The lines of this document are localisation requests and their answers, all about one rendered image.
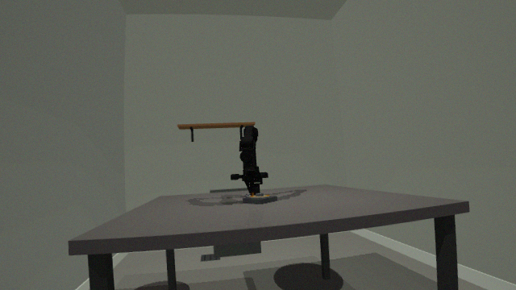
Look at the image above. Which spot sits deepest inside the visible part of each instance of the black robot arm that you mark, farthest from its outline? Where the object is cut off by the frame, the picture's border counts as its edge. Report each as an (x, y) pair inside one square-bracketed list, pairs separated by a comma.
[(247, 146)]

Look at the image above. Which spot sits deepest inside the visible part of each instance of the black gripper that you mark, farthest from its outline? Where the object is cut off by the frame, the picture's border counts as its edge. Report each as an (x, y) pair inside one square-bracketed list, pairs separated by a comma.
[(253, 178)]

